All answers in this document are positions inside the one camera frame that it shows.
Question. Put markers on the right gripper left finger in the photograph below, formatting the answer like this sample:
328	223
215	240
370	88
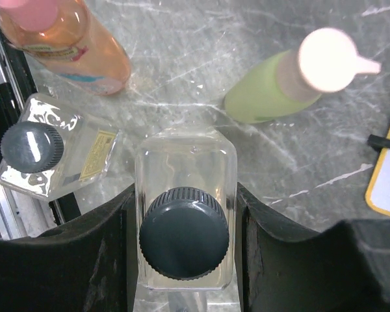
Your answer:
87	264

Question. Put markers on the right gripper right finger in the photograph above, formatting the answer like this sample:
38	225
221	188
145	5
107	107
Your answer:
284	266

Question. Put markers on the clear square bottle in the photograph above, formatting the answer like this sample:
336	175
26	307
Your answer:
185	186
70	149

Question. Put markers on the small whiteboard on stand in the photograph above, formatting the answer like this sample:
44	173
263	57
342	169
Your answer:
377	195

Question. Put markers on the green bottle beige cap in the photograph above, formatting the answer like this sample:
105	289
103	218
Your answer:
326	62

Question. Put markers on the orange bottle pink cap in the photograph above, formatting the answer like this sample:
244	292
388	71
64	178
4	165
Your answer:
68	40

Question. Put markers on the aluminium mounting rail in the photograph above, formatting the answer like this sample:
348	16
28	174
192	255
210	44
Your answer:
20	214

